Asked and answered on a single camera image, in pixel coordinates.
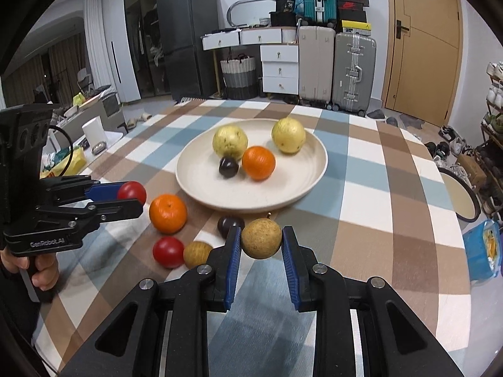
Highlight person's left forearm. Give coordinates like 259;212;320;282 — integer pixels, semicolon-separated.
0;267;44;377

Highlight white office chair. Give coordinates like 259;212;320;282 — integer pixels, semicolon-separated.
76;68;97;95

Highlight silver suitcase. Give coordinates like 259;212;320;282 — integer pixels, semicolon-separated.
332;31;377;116

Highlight brown longan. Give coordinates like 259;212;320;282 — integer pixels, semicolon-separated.
183;241;215;268
241;218;283;260

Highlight green-yellow guava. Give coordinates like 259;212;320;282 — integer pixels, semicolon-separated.
213;124;249;158
271;118;306;155

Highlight silver oval hoop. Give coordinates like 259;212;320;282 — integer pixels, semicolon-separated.
227;0;276;28

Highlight glass door wardrobe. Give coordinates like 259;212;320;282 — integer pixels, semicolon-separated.
124;0;162;97

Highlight yellow and black shoe box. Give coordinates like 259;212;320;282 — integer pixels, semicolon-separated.
341;20;372;34

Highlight red and black shoe box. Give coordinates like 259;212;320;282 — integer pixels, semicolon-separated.
338;1;369;22

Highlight yellow cloth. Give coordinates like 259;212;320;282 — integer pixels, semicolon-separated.
41;147;86;177

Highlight white cabinet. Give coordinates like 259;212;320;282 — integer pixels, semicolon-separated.
103;0;141;105

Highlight person's left hand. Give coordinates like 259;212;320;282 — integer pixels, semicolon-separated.
0;249;59;293

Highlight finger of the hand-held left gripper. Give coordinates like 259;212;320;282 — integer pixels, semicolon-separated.
39;176;126;202
37;198;144;228

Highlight wooden door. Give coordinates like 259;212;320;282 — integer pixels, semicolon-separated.
383;0;464;126

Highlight beige suitcase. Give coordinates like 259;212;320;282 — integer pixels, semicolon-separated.
298;25;336;108

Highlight black storage basket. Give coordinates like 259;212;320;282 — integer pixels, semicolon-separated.
269;11;297;27

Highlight shoe rack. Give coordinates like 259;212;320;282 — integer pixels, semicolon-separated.
472;61;503;221

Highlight checked tablecloth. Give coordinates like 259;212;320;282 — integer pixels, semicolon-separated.
31;98;472;377

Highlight small cardboard box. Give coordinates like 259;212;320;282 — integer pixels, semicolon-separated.
458;155;486;187

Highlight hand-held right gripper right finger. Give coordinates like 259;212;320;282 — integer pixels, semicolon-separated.
281;226;466;377

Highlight blue plastic bag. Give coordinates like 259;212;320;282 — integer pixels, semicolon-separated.
463;220;503;281

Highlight red tomato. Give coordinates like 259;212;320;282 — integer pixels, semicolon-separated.
117;181;147;205
152;237;185;270

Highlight black cable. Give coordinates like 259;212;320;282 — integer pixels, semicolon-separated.
48;125;75;175

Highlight dark purple plum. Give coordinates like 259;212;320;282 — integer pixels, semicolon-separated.
217;215;245;240
218;156;240;179

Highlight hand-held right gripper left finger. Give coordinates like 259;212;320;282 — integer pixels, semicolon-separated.
59;226;242;377

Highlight white cylinder appliance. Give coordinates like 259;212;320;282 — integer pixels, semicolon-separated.
82;117;108;150

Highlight orange mandarin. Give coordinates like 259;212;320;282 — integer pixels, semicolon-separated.
241;146;276;181
149;194;188;233

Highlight beige slippers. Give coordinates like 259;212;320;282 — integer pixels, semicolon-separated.
118;113;152;130

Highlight dark grey fridge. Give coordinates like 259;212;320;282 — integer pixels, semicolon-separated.
157;0;221;101

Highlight woven laundry basket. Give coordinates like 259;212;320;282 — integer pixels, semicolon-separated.
220;54;258;101

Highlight cream round plate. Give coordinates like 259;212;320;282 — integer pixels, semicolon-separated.
175;118;328;211

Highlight white drawer desk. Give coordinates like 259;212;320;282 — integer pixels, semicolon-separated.
202;27;301;97

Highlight round stool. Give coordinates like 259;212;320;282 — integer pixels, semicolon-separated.
436;167;480;222

